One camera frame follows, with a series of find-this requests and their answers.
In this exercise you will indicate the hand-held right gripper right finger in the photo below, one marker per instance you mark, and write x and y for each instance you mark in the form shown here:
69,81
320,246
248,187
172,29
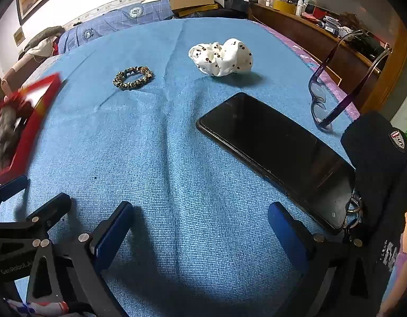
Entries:
286,234

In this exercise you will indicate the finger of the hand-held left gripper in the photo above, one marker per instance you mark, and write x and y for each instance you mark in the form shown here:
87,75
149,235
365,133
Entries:
54,209
12,186

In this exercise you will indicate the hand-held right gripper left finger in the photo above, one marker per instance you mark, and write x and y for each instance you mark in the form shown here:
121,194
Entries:
112,234

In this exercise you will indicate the red tray box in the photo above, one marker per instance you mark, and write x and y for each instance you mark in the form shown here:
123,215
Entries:
28,132

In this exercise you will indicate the white dotted scrunchie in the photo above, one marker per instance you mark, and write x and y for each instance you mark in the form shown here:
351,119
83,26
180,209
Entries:
236,59

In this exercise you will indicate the striped clothing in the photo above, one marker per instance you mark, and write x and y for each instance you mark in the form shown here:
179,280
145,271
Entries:
35,307

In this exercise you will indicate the black smartphone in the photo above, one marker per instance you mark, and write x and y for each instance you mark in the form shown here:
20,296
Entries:
276,152

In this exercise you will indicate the black knit cloth with badge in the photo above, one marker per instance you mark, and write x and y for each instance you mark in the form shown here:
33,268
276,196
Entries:
371,165

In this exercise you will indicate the brown armchair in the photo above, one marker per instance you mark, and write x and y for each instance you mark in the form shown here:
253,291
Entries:
18,69

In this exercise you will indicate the leopard print scrunchie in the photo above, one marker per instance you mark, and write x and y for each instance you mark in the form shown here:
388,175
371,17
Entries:
119,82

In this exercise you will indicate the pile of clothes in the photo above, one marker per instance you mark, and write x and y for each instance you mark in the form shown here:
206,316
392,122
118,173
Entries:
41,41

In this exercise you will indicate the blue checked quilt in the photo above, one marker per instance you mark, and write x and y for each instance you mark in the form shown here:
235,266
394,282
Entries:
117,21

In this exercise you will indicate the wooden side cabinet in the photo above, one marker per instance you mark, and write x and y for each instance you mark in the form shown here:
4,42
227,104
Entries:
305,36

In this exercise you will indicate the small white bottle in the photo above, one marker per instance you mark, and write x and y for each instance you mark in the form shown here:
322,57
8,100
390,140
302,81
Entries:
299,5

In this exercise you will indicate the gold flat box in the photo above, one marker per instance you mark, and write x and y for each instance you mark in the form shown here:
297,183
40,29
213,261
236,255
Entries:
203,8

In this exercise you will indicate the brown cardboard box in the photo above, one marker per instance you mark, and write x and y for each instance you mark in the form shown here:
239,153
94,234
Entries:
190,0

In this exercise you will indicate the small wall plaque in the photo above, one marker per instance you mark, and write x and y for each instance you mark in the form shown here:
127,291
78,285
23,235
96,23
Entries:
18,36

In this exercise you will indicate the purple frame glasses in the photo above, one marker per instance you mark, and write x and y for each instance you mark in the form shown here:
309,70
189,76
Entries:
350,95

